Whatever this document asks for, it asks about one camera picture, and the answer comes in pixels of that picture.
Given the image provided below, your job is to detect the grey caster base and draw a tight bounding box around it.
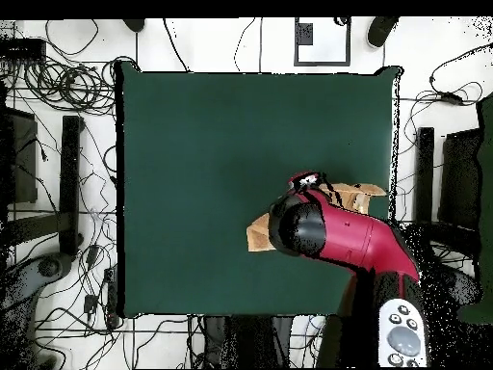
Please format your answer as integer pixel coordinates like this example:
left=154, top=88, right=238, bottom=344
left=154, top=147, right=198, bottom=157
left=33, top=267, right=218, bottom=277
left=0, top=251, right=74, bottom=369
left=434, top=263, right=482, bottom=309

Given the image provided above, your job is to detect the tan terry towel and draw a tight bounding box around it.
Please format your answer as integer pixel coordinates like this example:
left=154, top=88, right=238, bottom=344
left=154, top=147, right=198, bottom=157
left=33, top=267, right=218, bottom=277
left=246, top=182, right=388, bottom=253

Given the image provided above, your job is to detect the black T-shaped stand base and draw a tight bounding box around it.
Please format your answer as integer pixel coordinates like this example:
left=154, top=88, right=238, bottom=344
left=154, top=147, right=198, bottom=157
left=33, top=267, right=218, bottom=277
left=410, top=126, right=479, bottom=263
left=7, top=115, right=85, bottom=257

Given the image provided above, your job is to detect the black square case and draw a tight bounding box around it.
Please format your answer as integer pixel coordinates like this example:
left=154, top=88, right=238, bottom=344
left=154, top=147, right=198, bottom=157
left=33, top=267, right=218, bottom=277
left=438, top=128, right=482, bottom=232
left=0, top=107, right=39, bottom=205

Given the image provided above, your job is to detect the tangled black cable bundle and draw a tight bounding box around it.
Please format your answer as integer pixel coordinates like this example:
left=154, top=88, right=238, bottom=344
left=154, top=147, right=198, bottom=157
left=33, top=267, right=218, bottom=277
left=0, top=18, right=117, bottom=117

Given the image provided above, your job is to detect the grey square floor frame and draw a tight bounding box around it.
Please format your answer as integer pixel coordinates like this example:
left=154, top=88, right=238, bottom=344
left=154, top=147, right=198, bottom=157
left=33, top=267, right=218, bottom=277
left=294, top=16, right=351, bottom=66

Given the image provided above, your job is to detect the dark green table cloth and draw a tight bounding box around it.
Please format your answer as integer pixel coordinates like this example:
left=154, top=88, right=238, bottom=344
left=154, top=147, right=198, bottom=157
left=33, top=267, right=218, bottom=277
left=115, top=61, right=403, bottom=319

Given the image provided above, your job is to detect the black power strip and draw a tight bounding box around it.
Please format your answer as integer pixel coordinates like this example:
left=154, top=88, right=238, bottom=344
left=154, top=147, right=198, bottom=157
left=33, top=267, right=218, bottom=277
left=103, top=265, right=120, bottom=329

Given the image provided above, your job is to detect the black electronics box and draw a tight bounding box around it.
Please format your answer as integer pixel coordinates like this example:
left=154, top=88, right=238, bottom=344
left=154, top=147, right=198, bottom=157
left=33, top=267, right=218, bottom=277
left=0, top=38, right=47, bottom=61

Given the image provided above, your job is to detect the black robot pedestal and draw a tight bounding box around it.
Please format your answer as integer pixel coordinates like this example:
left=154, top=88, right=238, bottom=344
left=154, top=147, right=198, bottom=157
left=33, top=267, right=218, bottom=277
left=201, top=315, right=294, bottom=369

